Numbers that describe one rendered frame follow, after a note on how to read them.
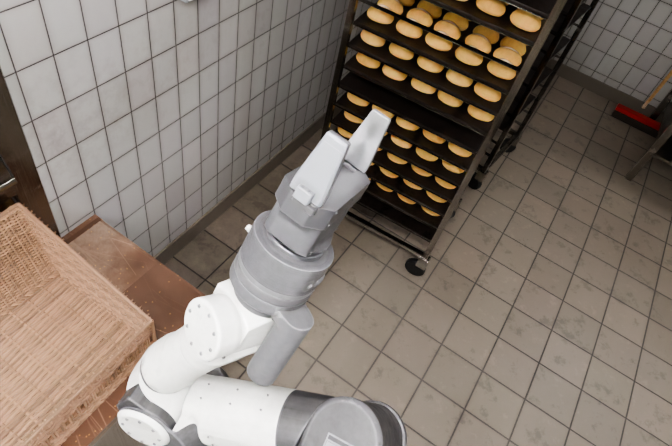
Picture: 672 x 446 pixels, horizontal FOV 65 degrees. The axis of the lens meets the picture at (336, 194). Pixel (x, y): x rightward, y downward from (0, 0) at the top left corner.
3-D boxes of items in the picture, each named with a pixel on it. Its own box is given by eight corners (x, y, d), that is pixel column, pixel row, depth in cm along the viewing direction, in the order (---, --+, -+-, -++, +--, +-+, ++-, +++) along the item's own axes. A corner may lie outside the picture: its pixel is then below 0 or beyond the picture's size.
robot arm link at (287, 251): (391, 187, 53) (337, 268, 59) (316, 134, 55) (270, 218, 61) (344, 232, 42) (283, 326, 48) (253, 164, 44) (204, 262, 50)
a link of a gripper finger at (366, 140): (367, 105, 50) (337, 156, 53) (394, 124, 50) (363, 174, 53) (373, 103, 52) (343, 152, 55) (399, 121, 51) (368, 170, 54)
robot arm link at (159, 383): (201, 297, 67) (139, 342, 79) (155, 363, 59) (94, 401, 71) (262, 347, 69) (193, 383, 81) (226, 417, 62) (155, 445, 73)
